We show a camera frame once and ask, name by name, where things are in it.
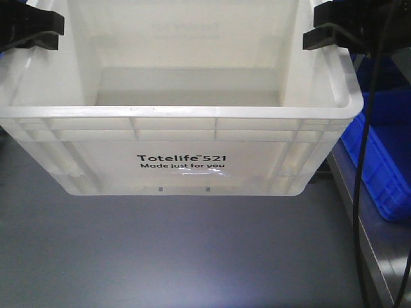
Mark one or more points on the white plastic tote crate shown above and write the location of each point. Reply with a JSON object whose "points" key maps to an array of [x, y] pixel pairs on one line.
{"points": [[179, 98]]}

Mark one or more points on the blue plastic bin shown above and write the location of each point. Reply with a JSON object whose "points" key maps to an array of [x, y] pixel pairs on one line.
{"points": [[386, 168]]}

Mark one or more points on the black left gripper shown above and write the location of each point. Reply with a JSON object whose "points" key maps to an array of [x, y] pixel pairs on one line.
{"points": [[24, 26]]}

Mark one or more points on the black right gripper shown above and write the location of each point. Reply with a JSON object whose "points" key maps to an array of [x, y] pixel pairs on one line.
{"points": [[359, 26]]}

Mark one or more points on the steel shelf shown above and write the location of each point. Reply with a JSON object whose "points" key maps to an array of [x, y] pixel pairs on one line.
{"points": [[385, 245]]}

